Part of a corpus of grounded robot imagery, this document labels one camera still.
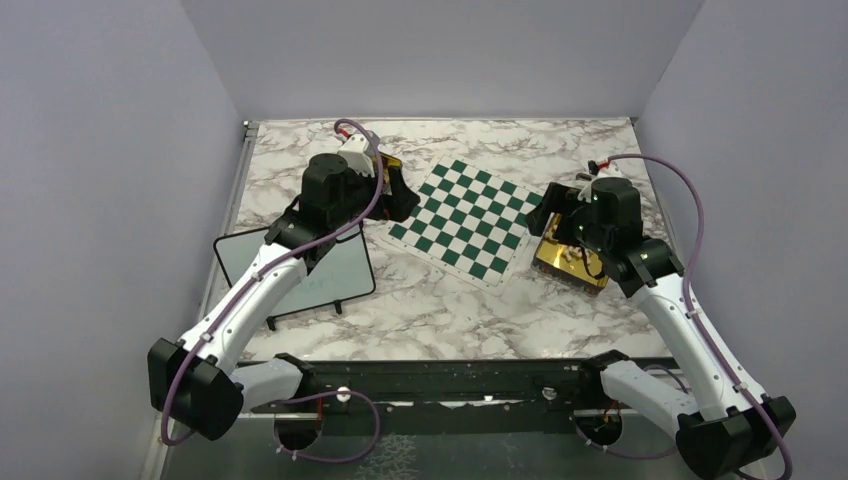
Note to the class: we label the gold tin with dark pieces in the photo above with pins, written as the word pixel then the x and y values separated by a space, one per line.
pixel 393 180

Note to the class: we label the pile of light chess pieces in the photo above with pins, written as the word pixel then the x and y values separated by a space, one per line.
pixel 574 253

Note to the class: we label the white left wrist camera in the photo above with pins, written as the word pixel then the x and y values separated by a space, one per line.
pixel 356 151

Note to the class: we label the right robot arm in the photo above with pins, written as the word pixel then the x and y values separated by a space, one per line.
pixel 727 420

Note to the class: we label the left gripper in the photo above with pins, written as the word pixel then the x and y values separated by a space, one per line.
pixel 399 206

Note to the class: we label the green white chess board mat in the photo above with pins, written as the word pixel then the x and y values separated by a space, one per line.
pixel 470 223

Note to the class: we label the gold tin with light pieces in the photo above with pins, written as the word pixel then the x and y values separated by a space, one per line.
pixel 547 260

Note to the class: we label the small whiteboard with stand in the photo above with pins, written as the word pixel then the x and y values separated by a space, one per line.
pixel 345 273

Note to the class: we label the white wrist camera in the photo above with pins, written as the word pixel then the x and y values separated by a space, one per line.
pixel 598 170
pixel 356 151

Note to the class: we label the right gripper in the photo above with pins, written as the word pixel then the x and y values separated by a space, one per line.
pixel 561 199

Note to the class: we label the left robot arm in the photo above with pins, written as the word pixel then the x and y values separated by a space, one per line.
pixel 197 380

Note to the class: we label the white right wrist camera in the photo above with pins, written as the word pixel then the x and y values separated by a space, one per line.
pixel 598 170

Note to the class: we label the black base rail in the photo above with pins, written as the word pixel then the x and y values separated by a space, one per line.
pixel 446 397

